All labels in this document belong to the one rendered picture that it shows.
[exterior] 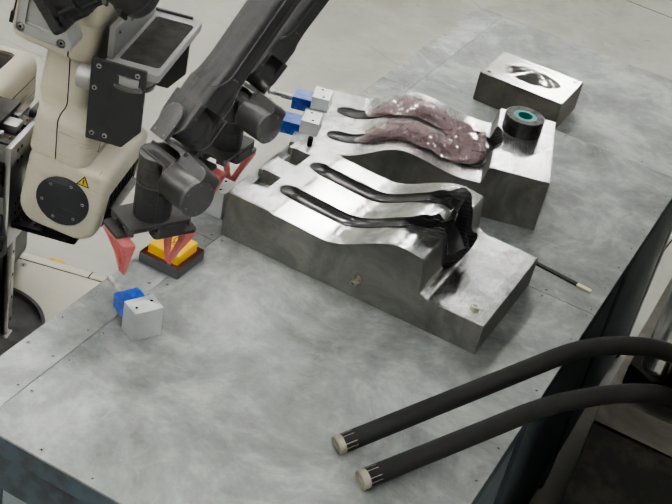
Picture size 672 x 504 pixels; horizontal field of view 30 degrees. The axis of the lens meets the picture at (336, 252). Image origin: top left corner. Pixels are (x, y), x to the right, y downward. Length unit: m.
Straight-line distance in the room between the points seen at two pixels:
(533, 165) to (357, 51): 2.51
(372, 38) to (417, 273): 3.02
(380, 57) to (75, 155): 2.67
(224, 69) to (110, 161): 0.64
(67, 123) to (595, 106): 1.29
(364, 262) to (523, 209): 0.45
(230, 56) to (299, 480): 0.60
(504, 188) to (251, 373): 0.71
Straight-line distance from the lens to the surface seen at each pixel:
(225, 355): 1.96
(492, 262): 2.21
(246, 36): 1.79
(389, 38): 5.05
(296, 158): 2.35
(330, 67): 4.71
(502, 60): 2.94
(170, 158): 1.79
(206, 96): 1.78
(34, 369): 1.90
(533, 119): 2.54
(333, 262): 2.12
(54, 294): 2.90
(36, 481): 1.84
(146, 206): 1.83
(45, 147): 2.36
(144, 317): 1.94
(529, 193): 2.41
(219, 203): 2.25
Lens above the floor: 2.05
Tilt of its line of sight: 34 degrees down
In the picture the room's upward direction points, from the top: 13 degrees clockwise
